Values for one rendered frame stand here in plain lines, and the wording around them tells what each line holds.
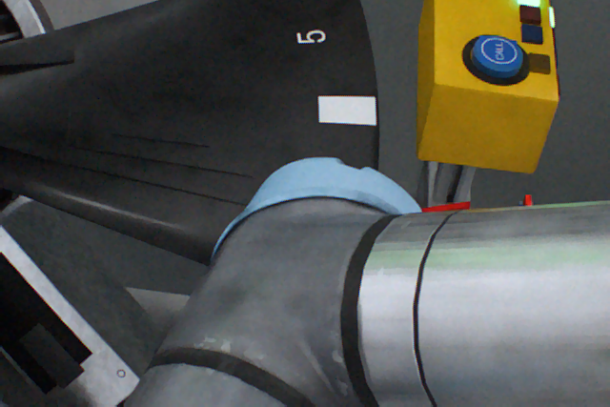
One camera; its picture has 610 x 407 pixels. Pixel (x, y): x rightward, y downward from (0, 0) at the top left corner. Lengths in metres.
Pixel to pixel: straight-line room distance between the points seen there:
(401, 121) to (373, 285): 1.29
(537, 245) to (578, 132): 1.33
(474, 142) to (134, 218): 0.39
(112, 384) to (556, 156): 1.02
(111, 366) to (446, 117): 0.33
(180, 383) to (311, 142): 0.31
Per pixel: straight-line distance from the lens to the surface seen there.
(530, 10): 1.03
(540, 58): 0.99
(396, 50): 1.60
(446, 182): 1.13
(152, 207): 0.68
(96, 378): 0.85
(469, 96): 0.96
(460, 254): 0.40
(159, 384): 0.42
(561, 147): 1.74
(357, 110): 0.71
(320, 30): 0.74
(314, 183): 0.46
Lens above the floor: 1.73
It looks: 49 degrees down
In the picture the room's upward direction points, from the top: 8 degrees clockwise
